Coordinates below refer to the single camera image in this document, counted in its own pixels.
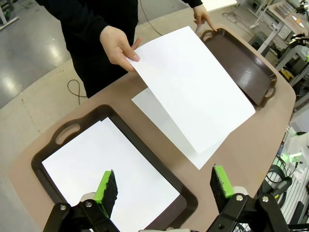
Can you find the aluminium profile frame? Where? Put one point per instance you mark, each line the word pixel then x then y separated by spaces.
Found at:
pixel 293 54

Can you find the person's right forearm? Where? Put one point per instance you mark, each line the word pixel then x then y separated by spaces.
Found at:
pixel 94 24

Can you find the large white table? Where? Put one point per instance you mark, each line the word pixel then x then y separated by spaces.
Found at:
pixel 222 3

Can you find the person's left hand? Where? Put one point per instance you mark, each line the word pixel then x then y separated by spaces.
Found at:
pixel 202 14

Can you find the aluminium slotted base plate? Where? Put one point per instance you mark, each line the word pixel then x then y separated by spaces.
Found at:
pixel 298 193

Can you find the white A4 paper sheet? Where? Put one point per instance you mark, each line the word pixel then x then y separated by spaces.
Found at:
pixel 96 154
pixel 193 84
pixel 164 120

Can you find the person's right hand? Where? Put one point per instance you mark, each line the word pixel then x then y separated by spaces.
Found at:
pixel 116 43

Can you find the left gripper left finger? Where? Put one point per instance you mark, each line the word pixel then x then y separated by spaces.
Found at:
pixel 106 193

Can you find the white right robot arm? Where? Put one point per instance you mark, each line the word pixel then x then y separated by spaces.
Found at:
pixel 300 141

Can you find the wooden background table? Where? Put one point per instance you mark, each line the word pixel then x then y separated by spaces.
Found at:
pixel 285 17

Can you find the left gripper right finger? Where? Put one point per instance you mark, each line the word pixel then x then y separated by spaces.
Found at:
pixel 220 188

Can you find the yellow object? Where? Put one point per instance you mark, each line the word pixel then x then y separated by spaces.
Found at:
pixel 287 75

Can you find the person in black sweater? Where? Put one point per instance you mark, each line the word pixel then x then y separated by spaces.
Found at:
pixel 84 60

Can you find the brown plastic serving tray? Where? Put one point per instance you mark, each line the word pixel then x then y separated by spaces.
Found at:
pixel 153 157
pixel 243 65

